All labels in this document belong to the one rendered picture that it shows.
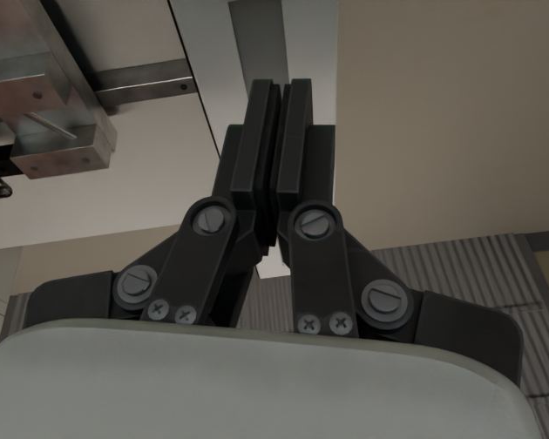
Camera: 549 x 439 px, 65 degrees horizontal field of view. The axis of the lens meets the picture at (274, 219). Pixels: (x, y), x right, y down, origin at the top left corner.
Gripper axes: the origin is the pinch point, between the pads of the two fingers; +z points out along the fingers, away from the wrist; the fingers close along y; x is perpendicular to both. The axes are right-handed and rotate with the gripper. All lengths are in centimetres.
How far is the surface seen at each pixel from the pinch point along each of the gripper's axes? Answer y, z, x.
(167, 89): -15.4, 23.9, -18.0
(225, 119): -6.8, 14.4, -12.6
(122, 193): -28, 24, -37
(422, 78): 28, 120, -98
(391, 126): 20, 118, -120
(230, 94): -6.0, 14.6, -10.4
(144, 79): -17.5, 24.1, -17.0
